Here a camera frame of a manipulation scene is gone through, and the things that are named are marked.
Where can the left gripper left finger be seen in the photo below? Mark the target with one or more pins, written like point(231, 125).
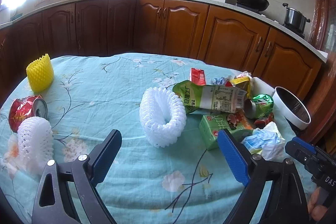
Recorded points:
point(53, 202)

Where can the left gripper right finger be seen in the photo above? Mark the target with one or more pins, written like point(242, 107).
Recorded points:
point(286, 201)

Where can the blue white wrapper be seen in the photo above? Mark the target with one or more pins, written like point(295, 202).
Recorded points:
point(267, 142)

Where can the red chip bag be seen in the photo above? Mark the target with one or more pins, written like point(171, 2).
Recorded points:
point(263, 121)

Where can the crushed green soda can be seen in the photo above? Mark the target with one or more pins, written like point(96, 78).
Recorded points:
point(258, 106)

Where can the green milk carton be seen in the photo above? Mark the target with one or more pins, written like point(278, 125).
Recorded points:
point(237, 124)

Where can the yellow snack bag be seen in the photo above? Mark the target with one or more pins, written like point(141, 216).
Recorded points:
point(243, 83)

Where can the white paper ball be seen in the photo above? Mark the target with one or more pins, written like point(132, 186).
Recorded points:
point(244, 74)

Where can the green white snack pouch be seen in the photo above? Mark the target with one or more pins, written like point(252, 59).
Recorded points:
point(210, 97)

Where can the red white milk carton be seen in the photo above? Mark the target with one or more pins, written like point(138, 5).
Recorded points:
point(197, 76)

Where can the red white wrapper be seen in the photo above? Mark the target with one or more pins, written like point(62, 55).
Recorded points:
point(222, 81)

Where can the person's right hand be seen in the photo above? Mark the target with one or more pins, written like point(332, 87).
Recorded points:
point(315, 210)

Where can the white foam net left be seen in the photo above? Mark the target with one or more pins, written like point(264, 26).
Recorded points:
point(35, 144)

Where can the white foam net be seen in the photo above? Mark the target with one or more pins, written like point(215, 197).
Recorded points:
point(35, 144)
point(162, 116)

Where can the crushed red soda can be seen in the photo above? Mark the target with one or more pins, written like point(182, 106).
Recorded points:
point(24, 108)

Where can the yellow foam fruit net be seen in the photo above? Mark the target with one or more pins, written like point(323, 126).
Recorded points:
point(40, 73)

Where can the white foam net centre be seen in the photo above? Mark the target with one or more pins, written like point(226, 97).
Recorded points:
point(162, 116)

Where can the black cooking pot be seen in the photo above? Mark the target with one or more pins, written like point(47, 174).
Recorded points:
point(295, 19)

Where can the brown wooden base cabinets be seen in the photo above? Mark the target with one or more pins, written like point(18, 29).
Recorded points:
point(221, 35)

